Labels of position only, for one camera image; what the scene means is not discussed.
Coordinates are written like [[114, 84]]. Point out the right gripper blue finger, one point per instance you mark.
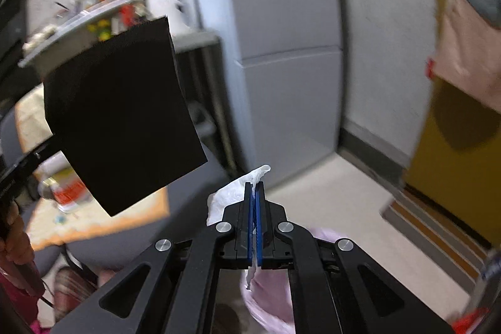
[[258, 222], [250, 200]]

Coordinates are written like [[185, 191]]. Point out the trash bin with pink liner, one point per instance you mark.
[[268, 299]]

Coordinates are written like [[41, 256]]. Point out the kitchen shelf with condiments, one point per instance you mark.
[[115, 29]]

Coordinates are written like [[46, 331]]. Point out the left hand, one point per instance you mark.
[[16, 249]]

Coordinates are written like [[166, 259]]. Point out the grey office chair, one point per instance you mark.
[[97, 240]]

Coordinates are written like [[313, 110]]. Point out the red white instant noodle cup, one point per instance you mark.
[[68, 194]]

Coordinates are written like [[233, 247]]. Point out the yellow striped dotted cloth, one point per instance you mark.
[[47, 225]]

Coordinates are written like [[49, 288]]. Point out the grey refrigerator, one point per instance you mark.
[[282, 70]]

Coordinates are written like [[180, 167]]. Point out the mustard yellow door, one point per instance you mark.
[[457, 161]]

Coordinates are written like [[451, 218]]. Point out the striped door mat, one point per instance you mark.
[[457, 253]]

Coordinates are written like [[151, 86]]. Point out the pink apron with grey pocket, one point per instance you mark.
[[467, 51]]

